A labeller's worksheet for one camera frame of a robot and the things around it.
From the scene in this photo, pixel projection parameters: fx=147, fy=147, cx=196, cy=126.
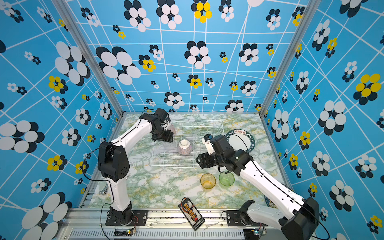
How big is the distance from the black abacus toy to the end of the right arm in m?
0.25

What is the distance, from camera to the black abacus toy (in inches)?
28.4

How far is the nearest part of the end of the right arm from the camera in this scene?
0.51 m
